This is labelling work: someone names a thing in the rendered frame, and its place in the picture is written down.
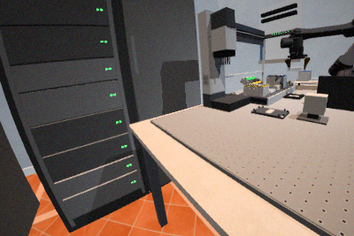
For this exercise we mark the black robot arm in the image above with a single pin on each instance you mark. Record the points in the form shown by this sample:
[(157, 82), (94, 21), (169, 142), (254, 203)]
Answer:
[(343, 66)]

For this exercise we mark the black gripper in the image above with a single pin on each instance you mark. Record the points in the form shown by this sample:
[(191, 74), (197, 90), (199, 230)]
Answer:
[(306, 59)]

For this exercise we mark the black rectangular pad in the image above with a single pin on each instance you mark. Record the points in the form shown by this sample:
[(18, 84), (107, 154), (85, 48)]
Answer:
[(293, 96)]

